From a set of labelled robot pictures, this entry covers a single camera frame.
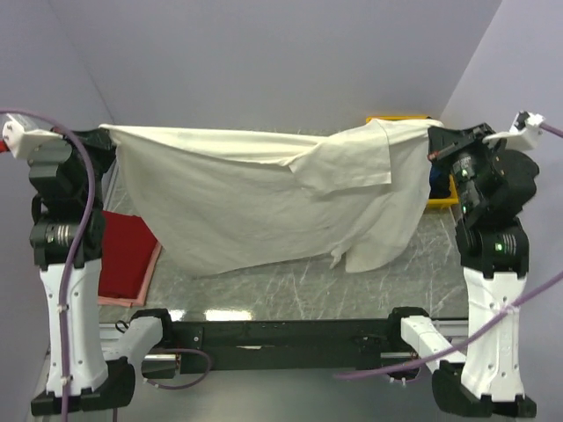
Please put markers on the pink folded t-shirt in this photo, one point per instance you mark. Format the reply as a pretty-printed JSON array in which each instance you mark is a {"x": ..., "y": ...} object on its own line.
[{"x": 140, "y": 300}]

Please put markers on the black base beam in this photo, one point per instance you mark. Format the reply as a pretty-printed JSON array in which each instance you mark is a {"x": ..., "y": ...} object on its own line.
[{"x": 308, "y": 344}]

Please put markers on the yellow plastic bin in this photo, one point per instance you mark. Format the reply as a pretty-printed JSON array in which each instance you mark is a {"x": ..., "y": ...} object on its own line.
[{"x": 432, "y": 204}]

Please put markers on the aluminium frame rail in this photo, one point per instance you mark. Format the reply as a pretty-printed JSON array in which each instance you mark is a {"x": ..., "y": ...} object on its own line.
[{"x": 146, "y": 341}]

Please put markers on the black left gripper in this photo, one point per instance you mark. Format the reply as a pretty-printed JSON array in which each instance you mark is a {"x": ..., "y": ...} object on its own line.
[{"x": 100, "y": 141}]

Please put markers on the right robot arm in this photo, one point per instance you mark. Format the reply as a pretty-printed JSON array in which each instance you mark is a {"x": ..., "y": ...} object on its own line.
[{"x": 494, "y": 255}]

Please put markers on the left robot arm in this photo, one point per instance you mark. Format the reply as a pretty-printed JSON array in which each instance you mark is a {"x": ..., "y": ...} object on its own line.
[{"x": 66, "y": 237}]

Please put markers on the white t-shirt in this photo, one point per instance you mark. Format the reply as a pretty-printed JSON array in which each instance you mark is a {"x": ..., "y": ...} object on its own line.
[{"x": 222, "y": 200}]

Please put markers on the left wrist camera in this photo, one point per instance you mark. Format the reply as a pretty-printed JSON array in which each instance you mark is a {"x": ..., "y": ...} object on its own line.
[{"x": 20, "y": 136}]

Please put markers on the red folded t-shirt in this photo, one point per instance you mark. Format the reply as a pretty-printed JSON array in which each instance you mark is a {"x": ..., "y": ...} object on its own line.
[{"x": 128, "y": 250}]

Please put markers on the blue t-shirt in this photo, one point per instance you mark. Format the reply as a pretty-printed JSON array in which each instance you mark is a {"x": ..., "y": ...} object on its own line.
[{"x": 437, "y": 177}]

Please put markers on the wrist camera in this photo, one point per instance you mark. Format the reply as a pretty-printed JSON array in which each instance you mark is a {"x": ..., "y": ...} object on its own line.
[
  {"x": 523, "y": 134},
  {"x": 20, "y": 136}
]

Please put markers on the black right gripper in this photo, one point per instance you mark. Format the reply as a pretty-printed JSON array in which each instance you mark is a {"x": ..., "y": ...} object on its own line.
[{"x": 443, "y": 141}]

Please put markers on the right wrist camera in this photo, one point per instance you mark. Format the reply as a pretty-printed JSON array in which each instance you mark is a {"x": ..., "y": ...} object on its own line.
[{"x": 523, "y": 134}]

